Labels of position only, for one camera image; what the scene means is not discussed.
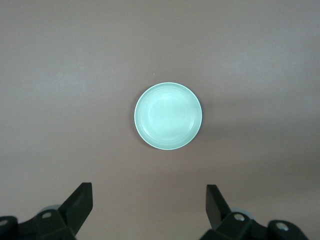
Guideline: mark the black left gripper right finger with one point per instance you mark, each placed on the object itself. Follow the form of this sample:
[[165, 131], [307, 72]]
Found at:
[[217, 210]]

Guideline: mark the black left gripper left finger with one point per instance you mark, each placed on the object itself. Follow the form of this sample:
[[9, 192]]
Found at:
[[75, 207]]

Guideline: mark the mint green round plate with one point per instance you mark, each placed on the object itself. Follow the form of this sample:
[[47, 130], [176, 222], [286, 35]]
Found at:
[[168, 116]]

